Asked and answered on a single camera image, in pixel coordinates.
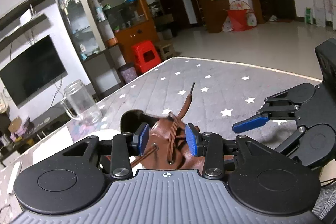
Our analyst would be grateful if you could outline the brown leather shoe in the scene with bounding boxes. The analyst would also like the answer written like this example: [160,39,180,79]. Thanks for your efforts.
[120,110,205,172]

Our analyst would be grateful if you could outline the brown shoelace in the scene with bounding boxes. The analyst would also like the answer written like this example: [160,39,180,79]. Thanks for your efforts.
[131,93,192,169]

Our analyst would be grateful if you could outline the white folded towel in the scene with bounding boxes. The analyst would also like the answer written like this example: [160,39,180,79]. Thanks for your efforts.
[90,129,120,141]

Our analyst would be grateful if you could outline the white paper sheet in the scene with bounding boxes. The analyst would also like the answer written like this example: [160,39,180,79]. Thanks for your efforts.
[33,127,74,164]

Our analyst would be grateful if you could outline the clear glass mug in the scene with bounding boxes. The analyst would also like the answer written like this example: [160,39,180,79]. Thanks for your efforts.
[60,80,102,125]

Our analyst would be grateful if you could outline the purple patterned bin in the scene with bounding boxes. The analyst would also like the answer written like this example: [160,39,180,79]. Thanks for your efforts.
[118,63,138,84]

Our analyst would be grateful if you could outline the glass display cabinet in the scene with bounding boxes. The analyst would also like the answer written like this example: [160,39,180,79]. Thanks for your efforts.
[55,0,125,99]

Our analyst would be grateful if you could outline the red plastic stool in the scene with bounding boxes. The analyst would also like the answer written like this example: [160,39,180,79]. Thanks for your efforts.
[131,40,161,74]

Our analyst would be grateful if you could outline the small wooden stool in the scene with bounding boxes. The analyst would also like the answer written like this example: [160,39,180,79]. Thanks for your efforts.
[154,40,176,61]

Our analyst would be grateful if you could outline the red play tent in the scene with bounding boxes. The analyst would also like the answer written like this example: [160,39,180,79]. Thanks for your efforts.
[222,0,257,32]

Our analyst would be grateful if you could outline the white remote control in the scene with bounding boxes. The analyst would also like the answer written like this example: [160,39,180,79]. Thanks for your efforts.
[6,161,22,195]

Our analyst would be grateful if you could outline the black flat television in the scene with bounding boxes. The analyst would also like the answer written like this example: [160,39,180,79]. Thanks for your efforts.
[1,35,67,107]

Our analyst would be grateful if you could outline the brown wooden cabinet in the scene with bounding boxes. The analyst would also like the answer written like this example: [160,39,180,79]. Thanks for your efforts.
[80,0,161,54]

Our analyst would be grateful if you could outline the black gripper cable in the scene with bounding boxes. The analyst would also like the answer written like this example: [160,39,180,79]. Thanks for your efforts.
[318,177,336,187]

